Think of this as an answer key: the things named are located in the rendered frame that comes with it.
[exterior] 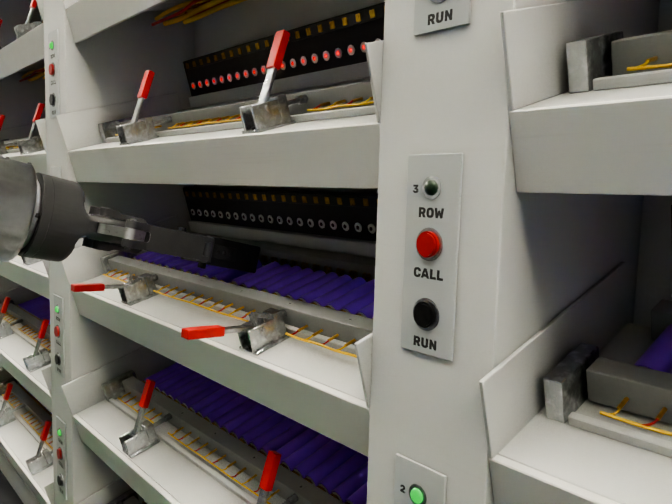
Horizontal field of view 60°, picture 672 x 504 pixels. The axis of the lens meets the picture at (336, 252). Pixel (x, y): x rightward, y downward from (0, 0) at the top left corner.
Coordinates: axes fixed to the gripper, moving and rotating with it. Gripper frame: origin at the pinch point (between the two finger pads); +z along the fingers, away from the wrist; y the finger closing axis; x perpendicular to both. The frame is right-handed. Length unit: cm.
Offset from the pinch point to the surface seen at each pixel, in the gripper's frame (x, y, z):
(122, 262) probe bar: 3.9, 24.3, -0.4
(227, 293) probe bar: 4.1, -3.4, -0.5
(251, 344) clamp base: 7.4, -14.2, -4.0
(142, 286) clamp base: 5.9, 12.4, -2.4
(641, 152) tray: -8.1, -45.2, -7.3
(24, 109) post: -25, 102, 1
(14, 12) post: -47, 102, -6
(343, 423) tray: 10.7, -26.0, -3.1
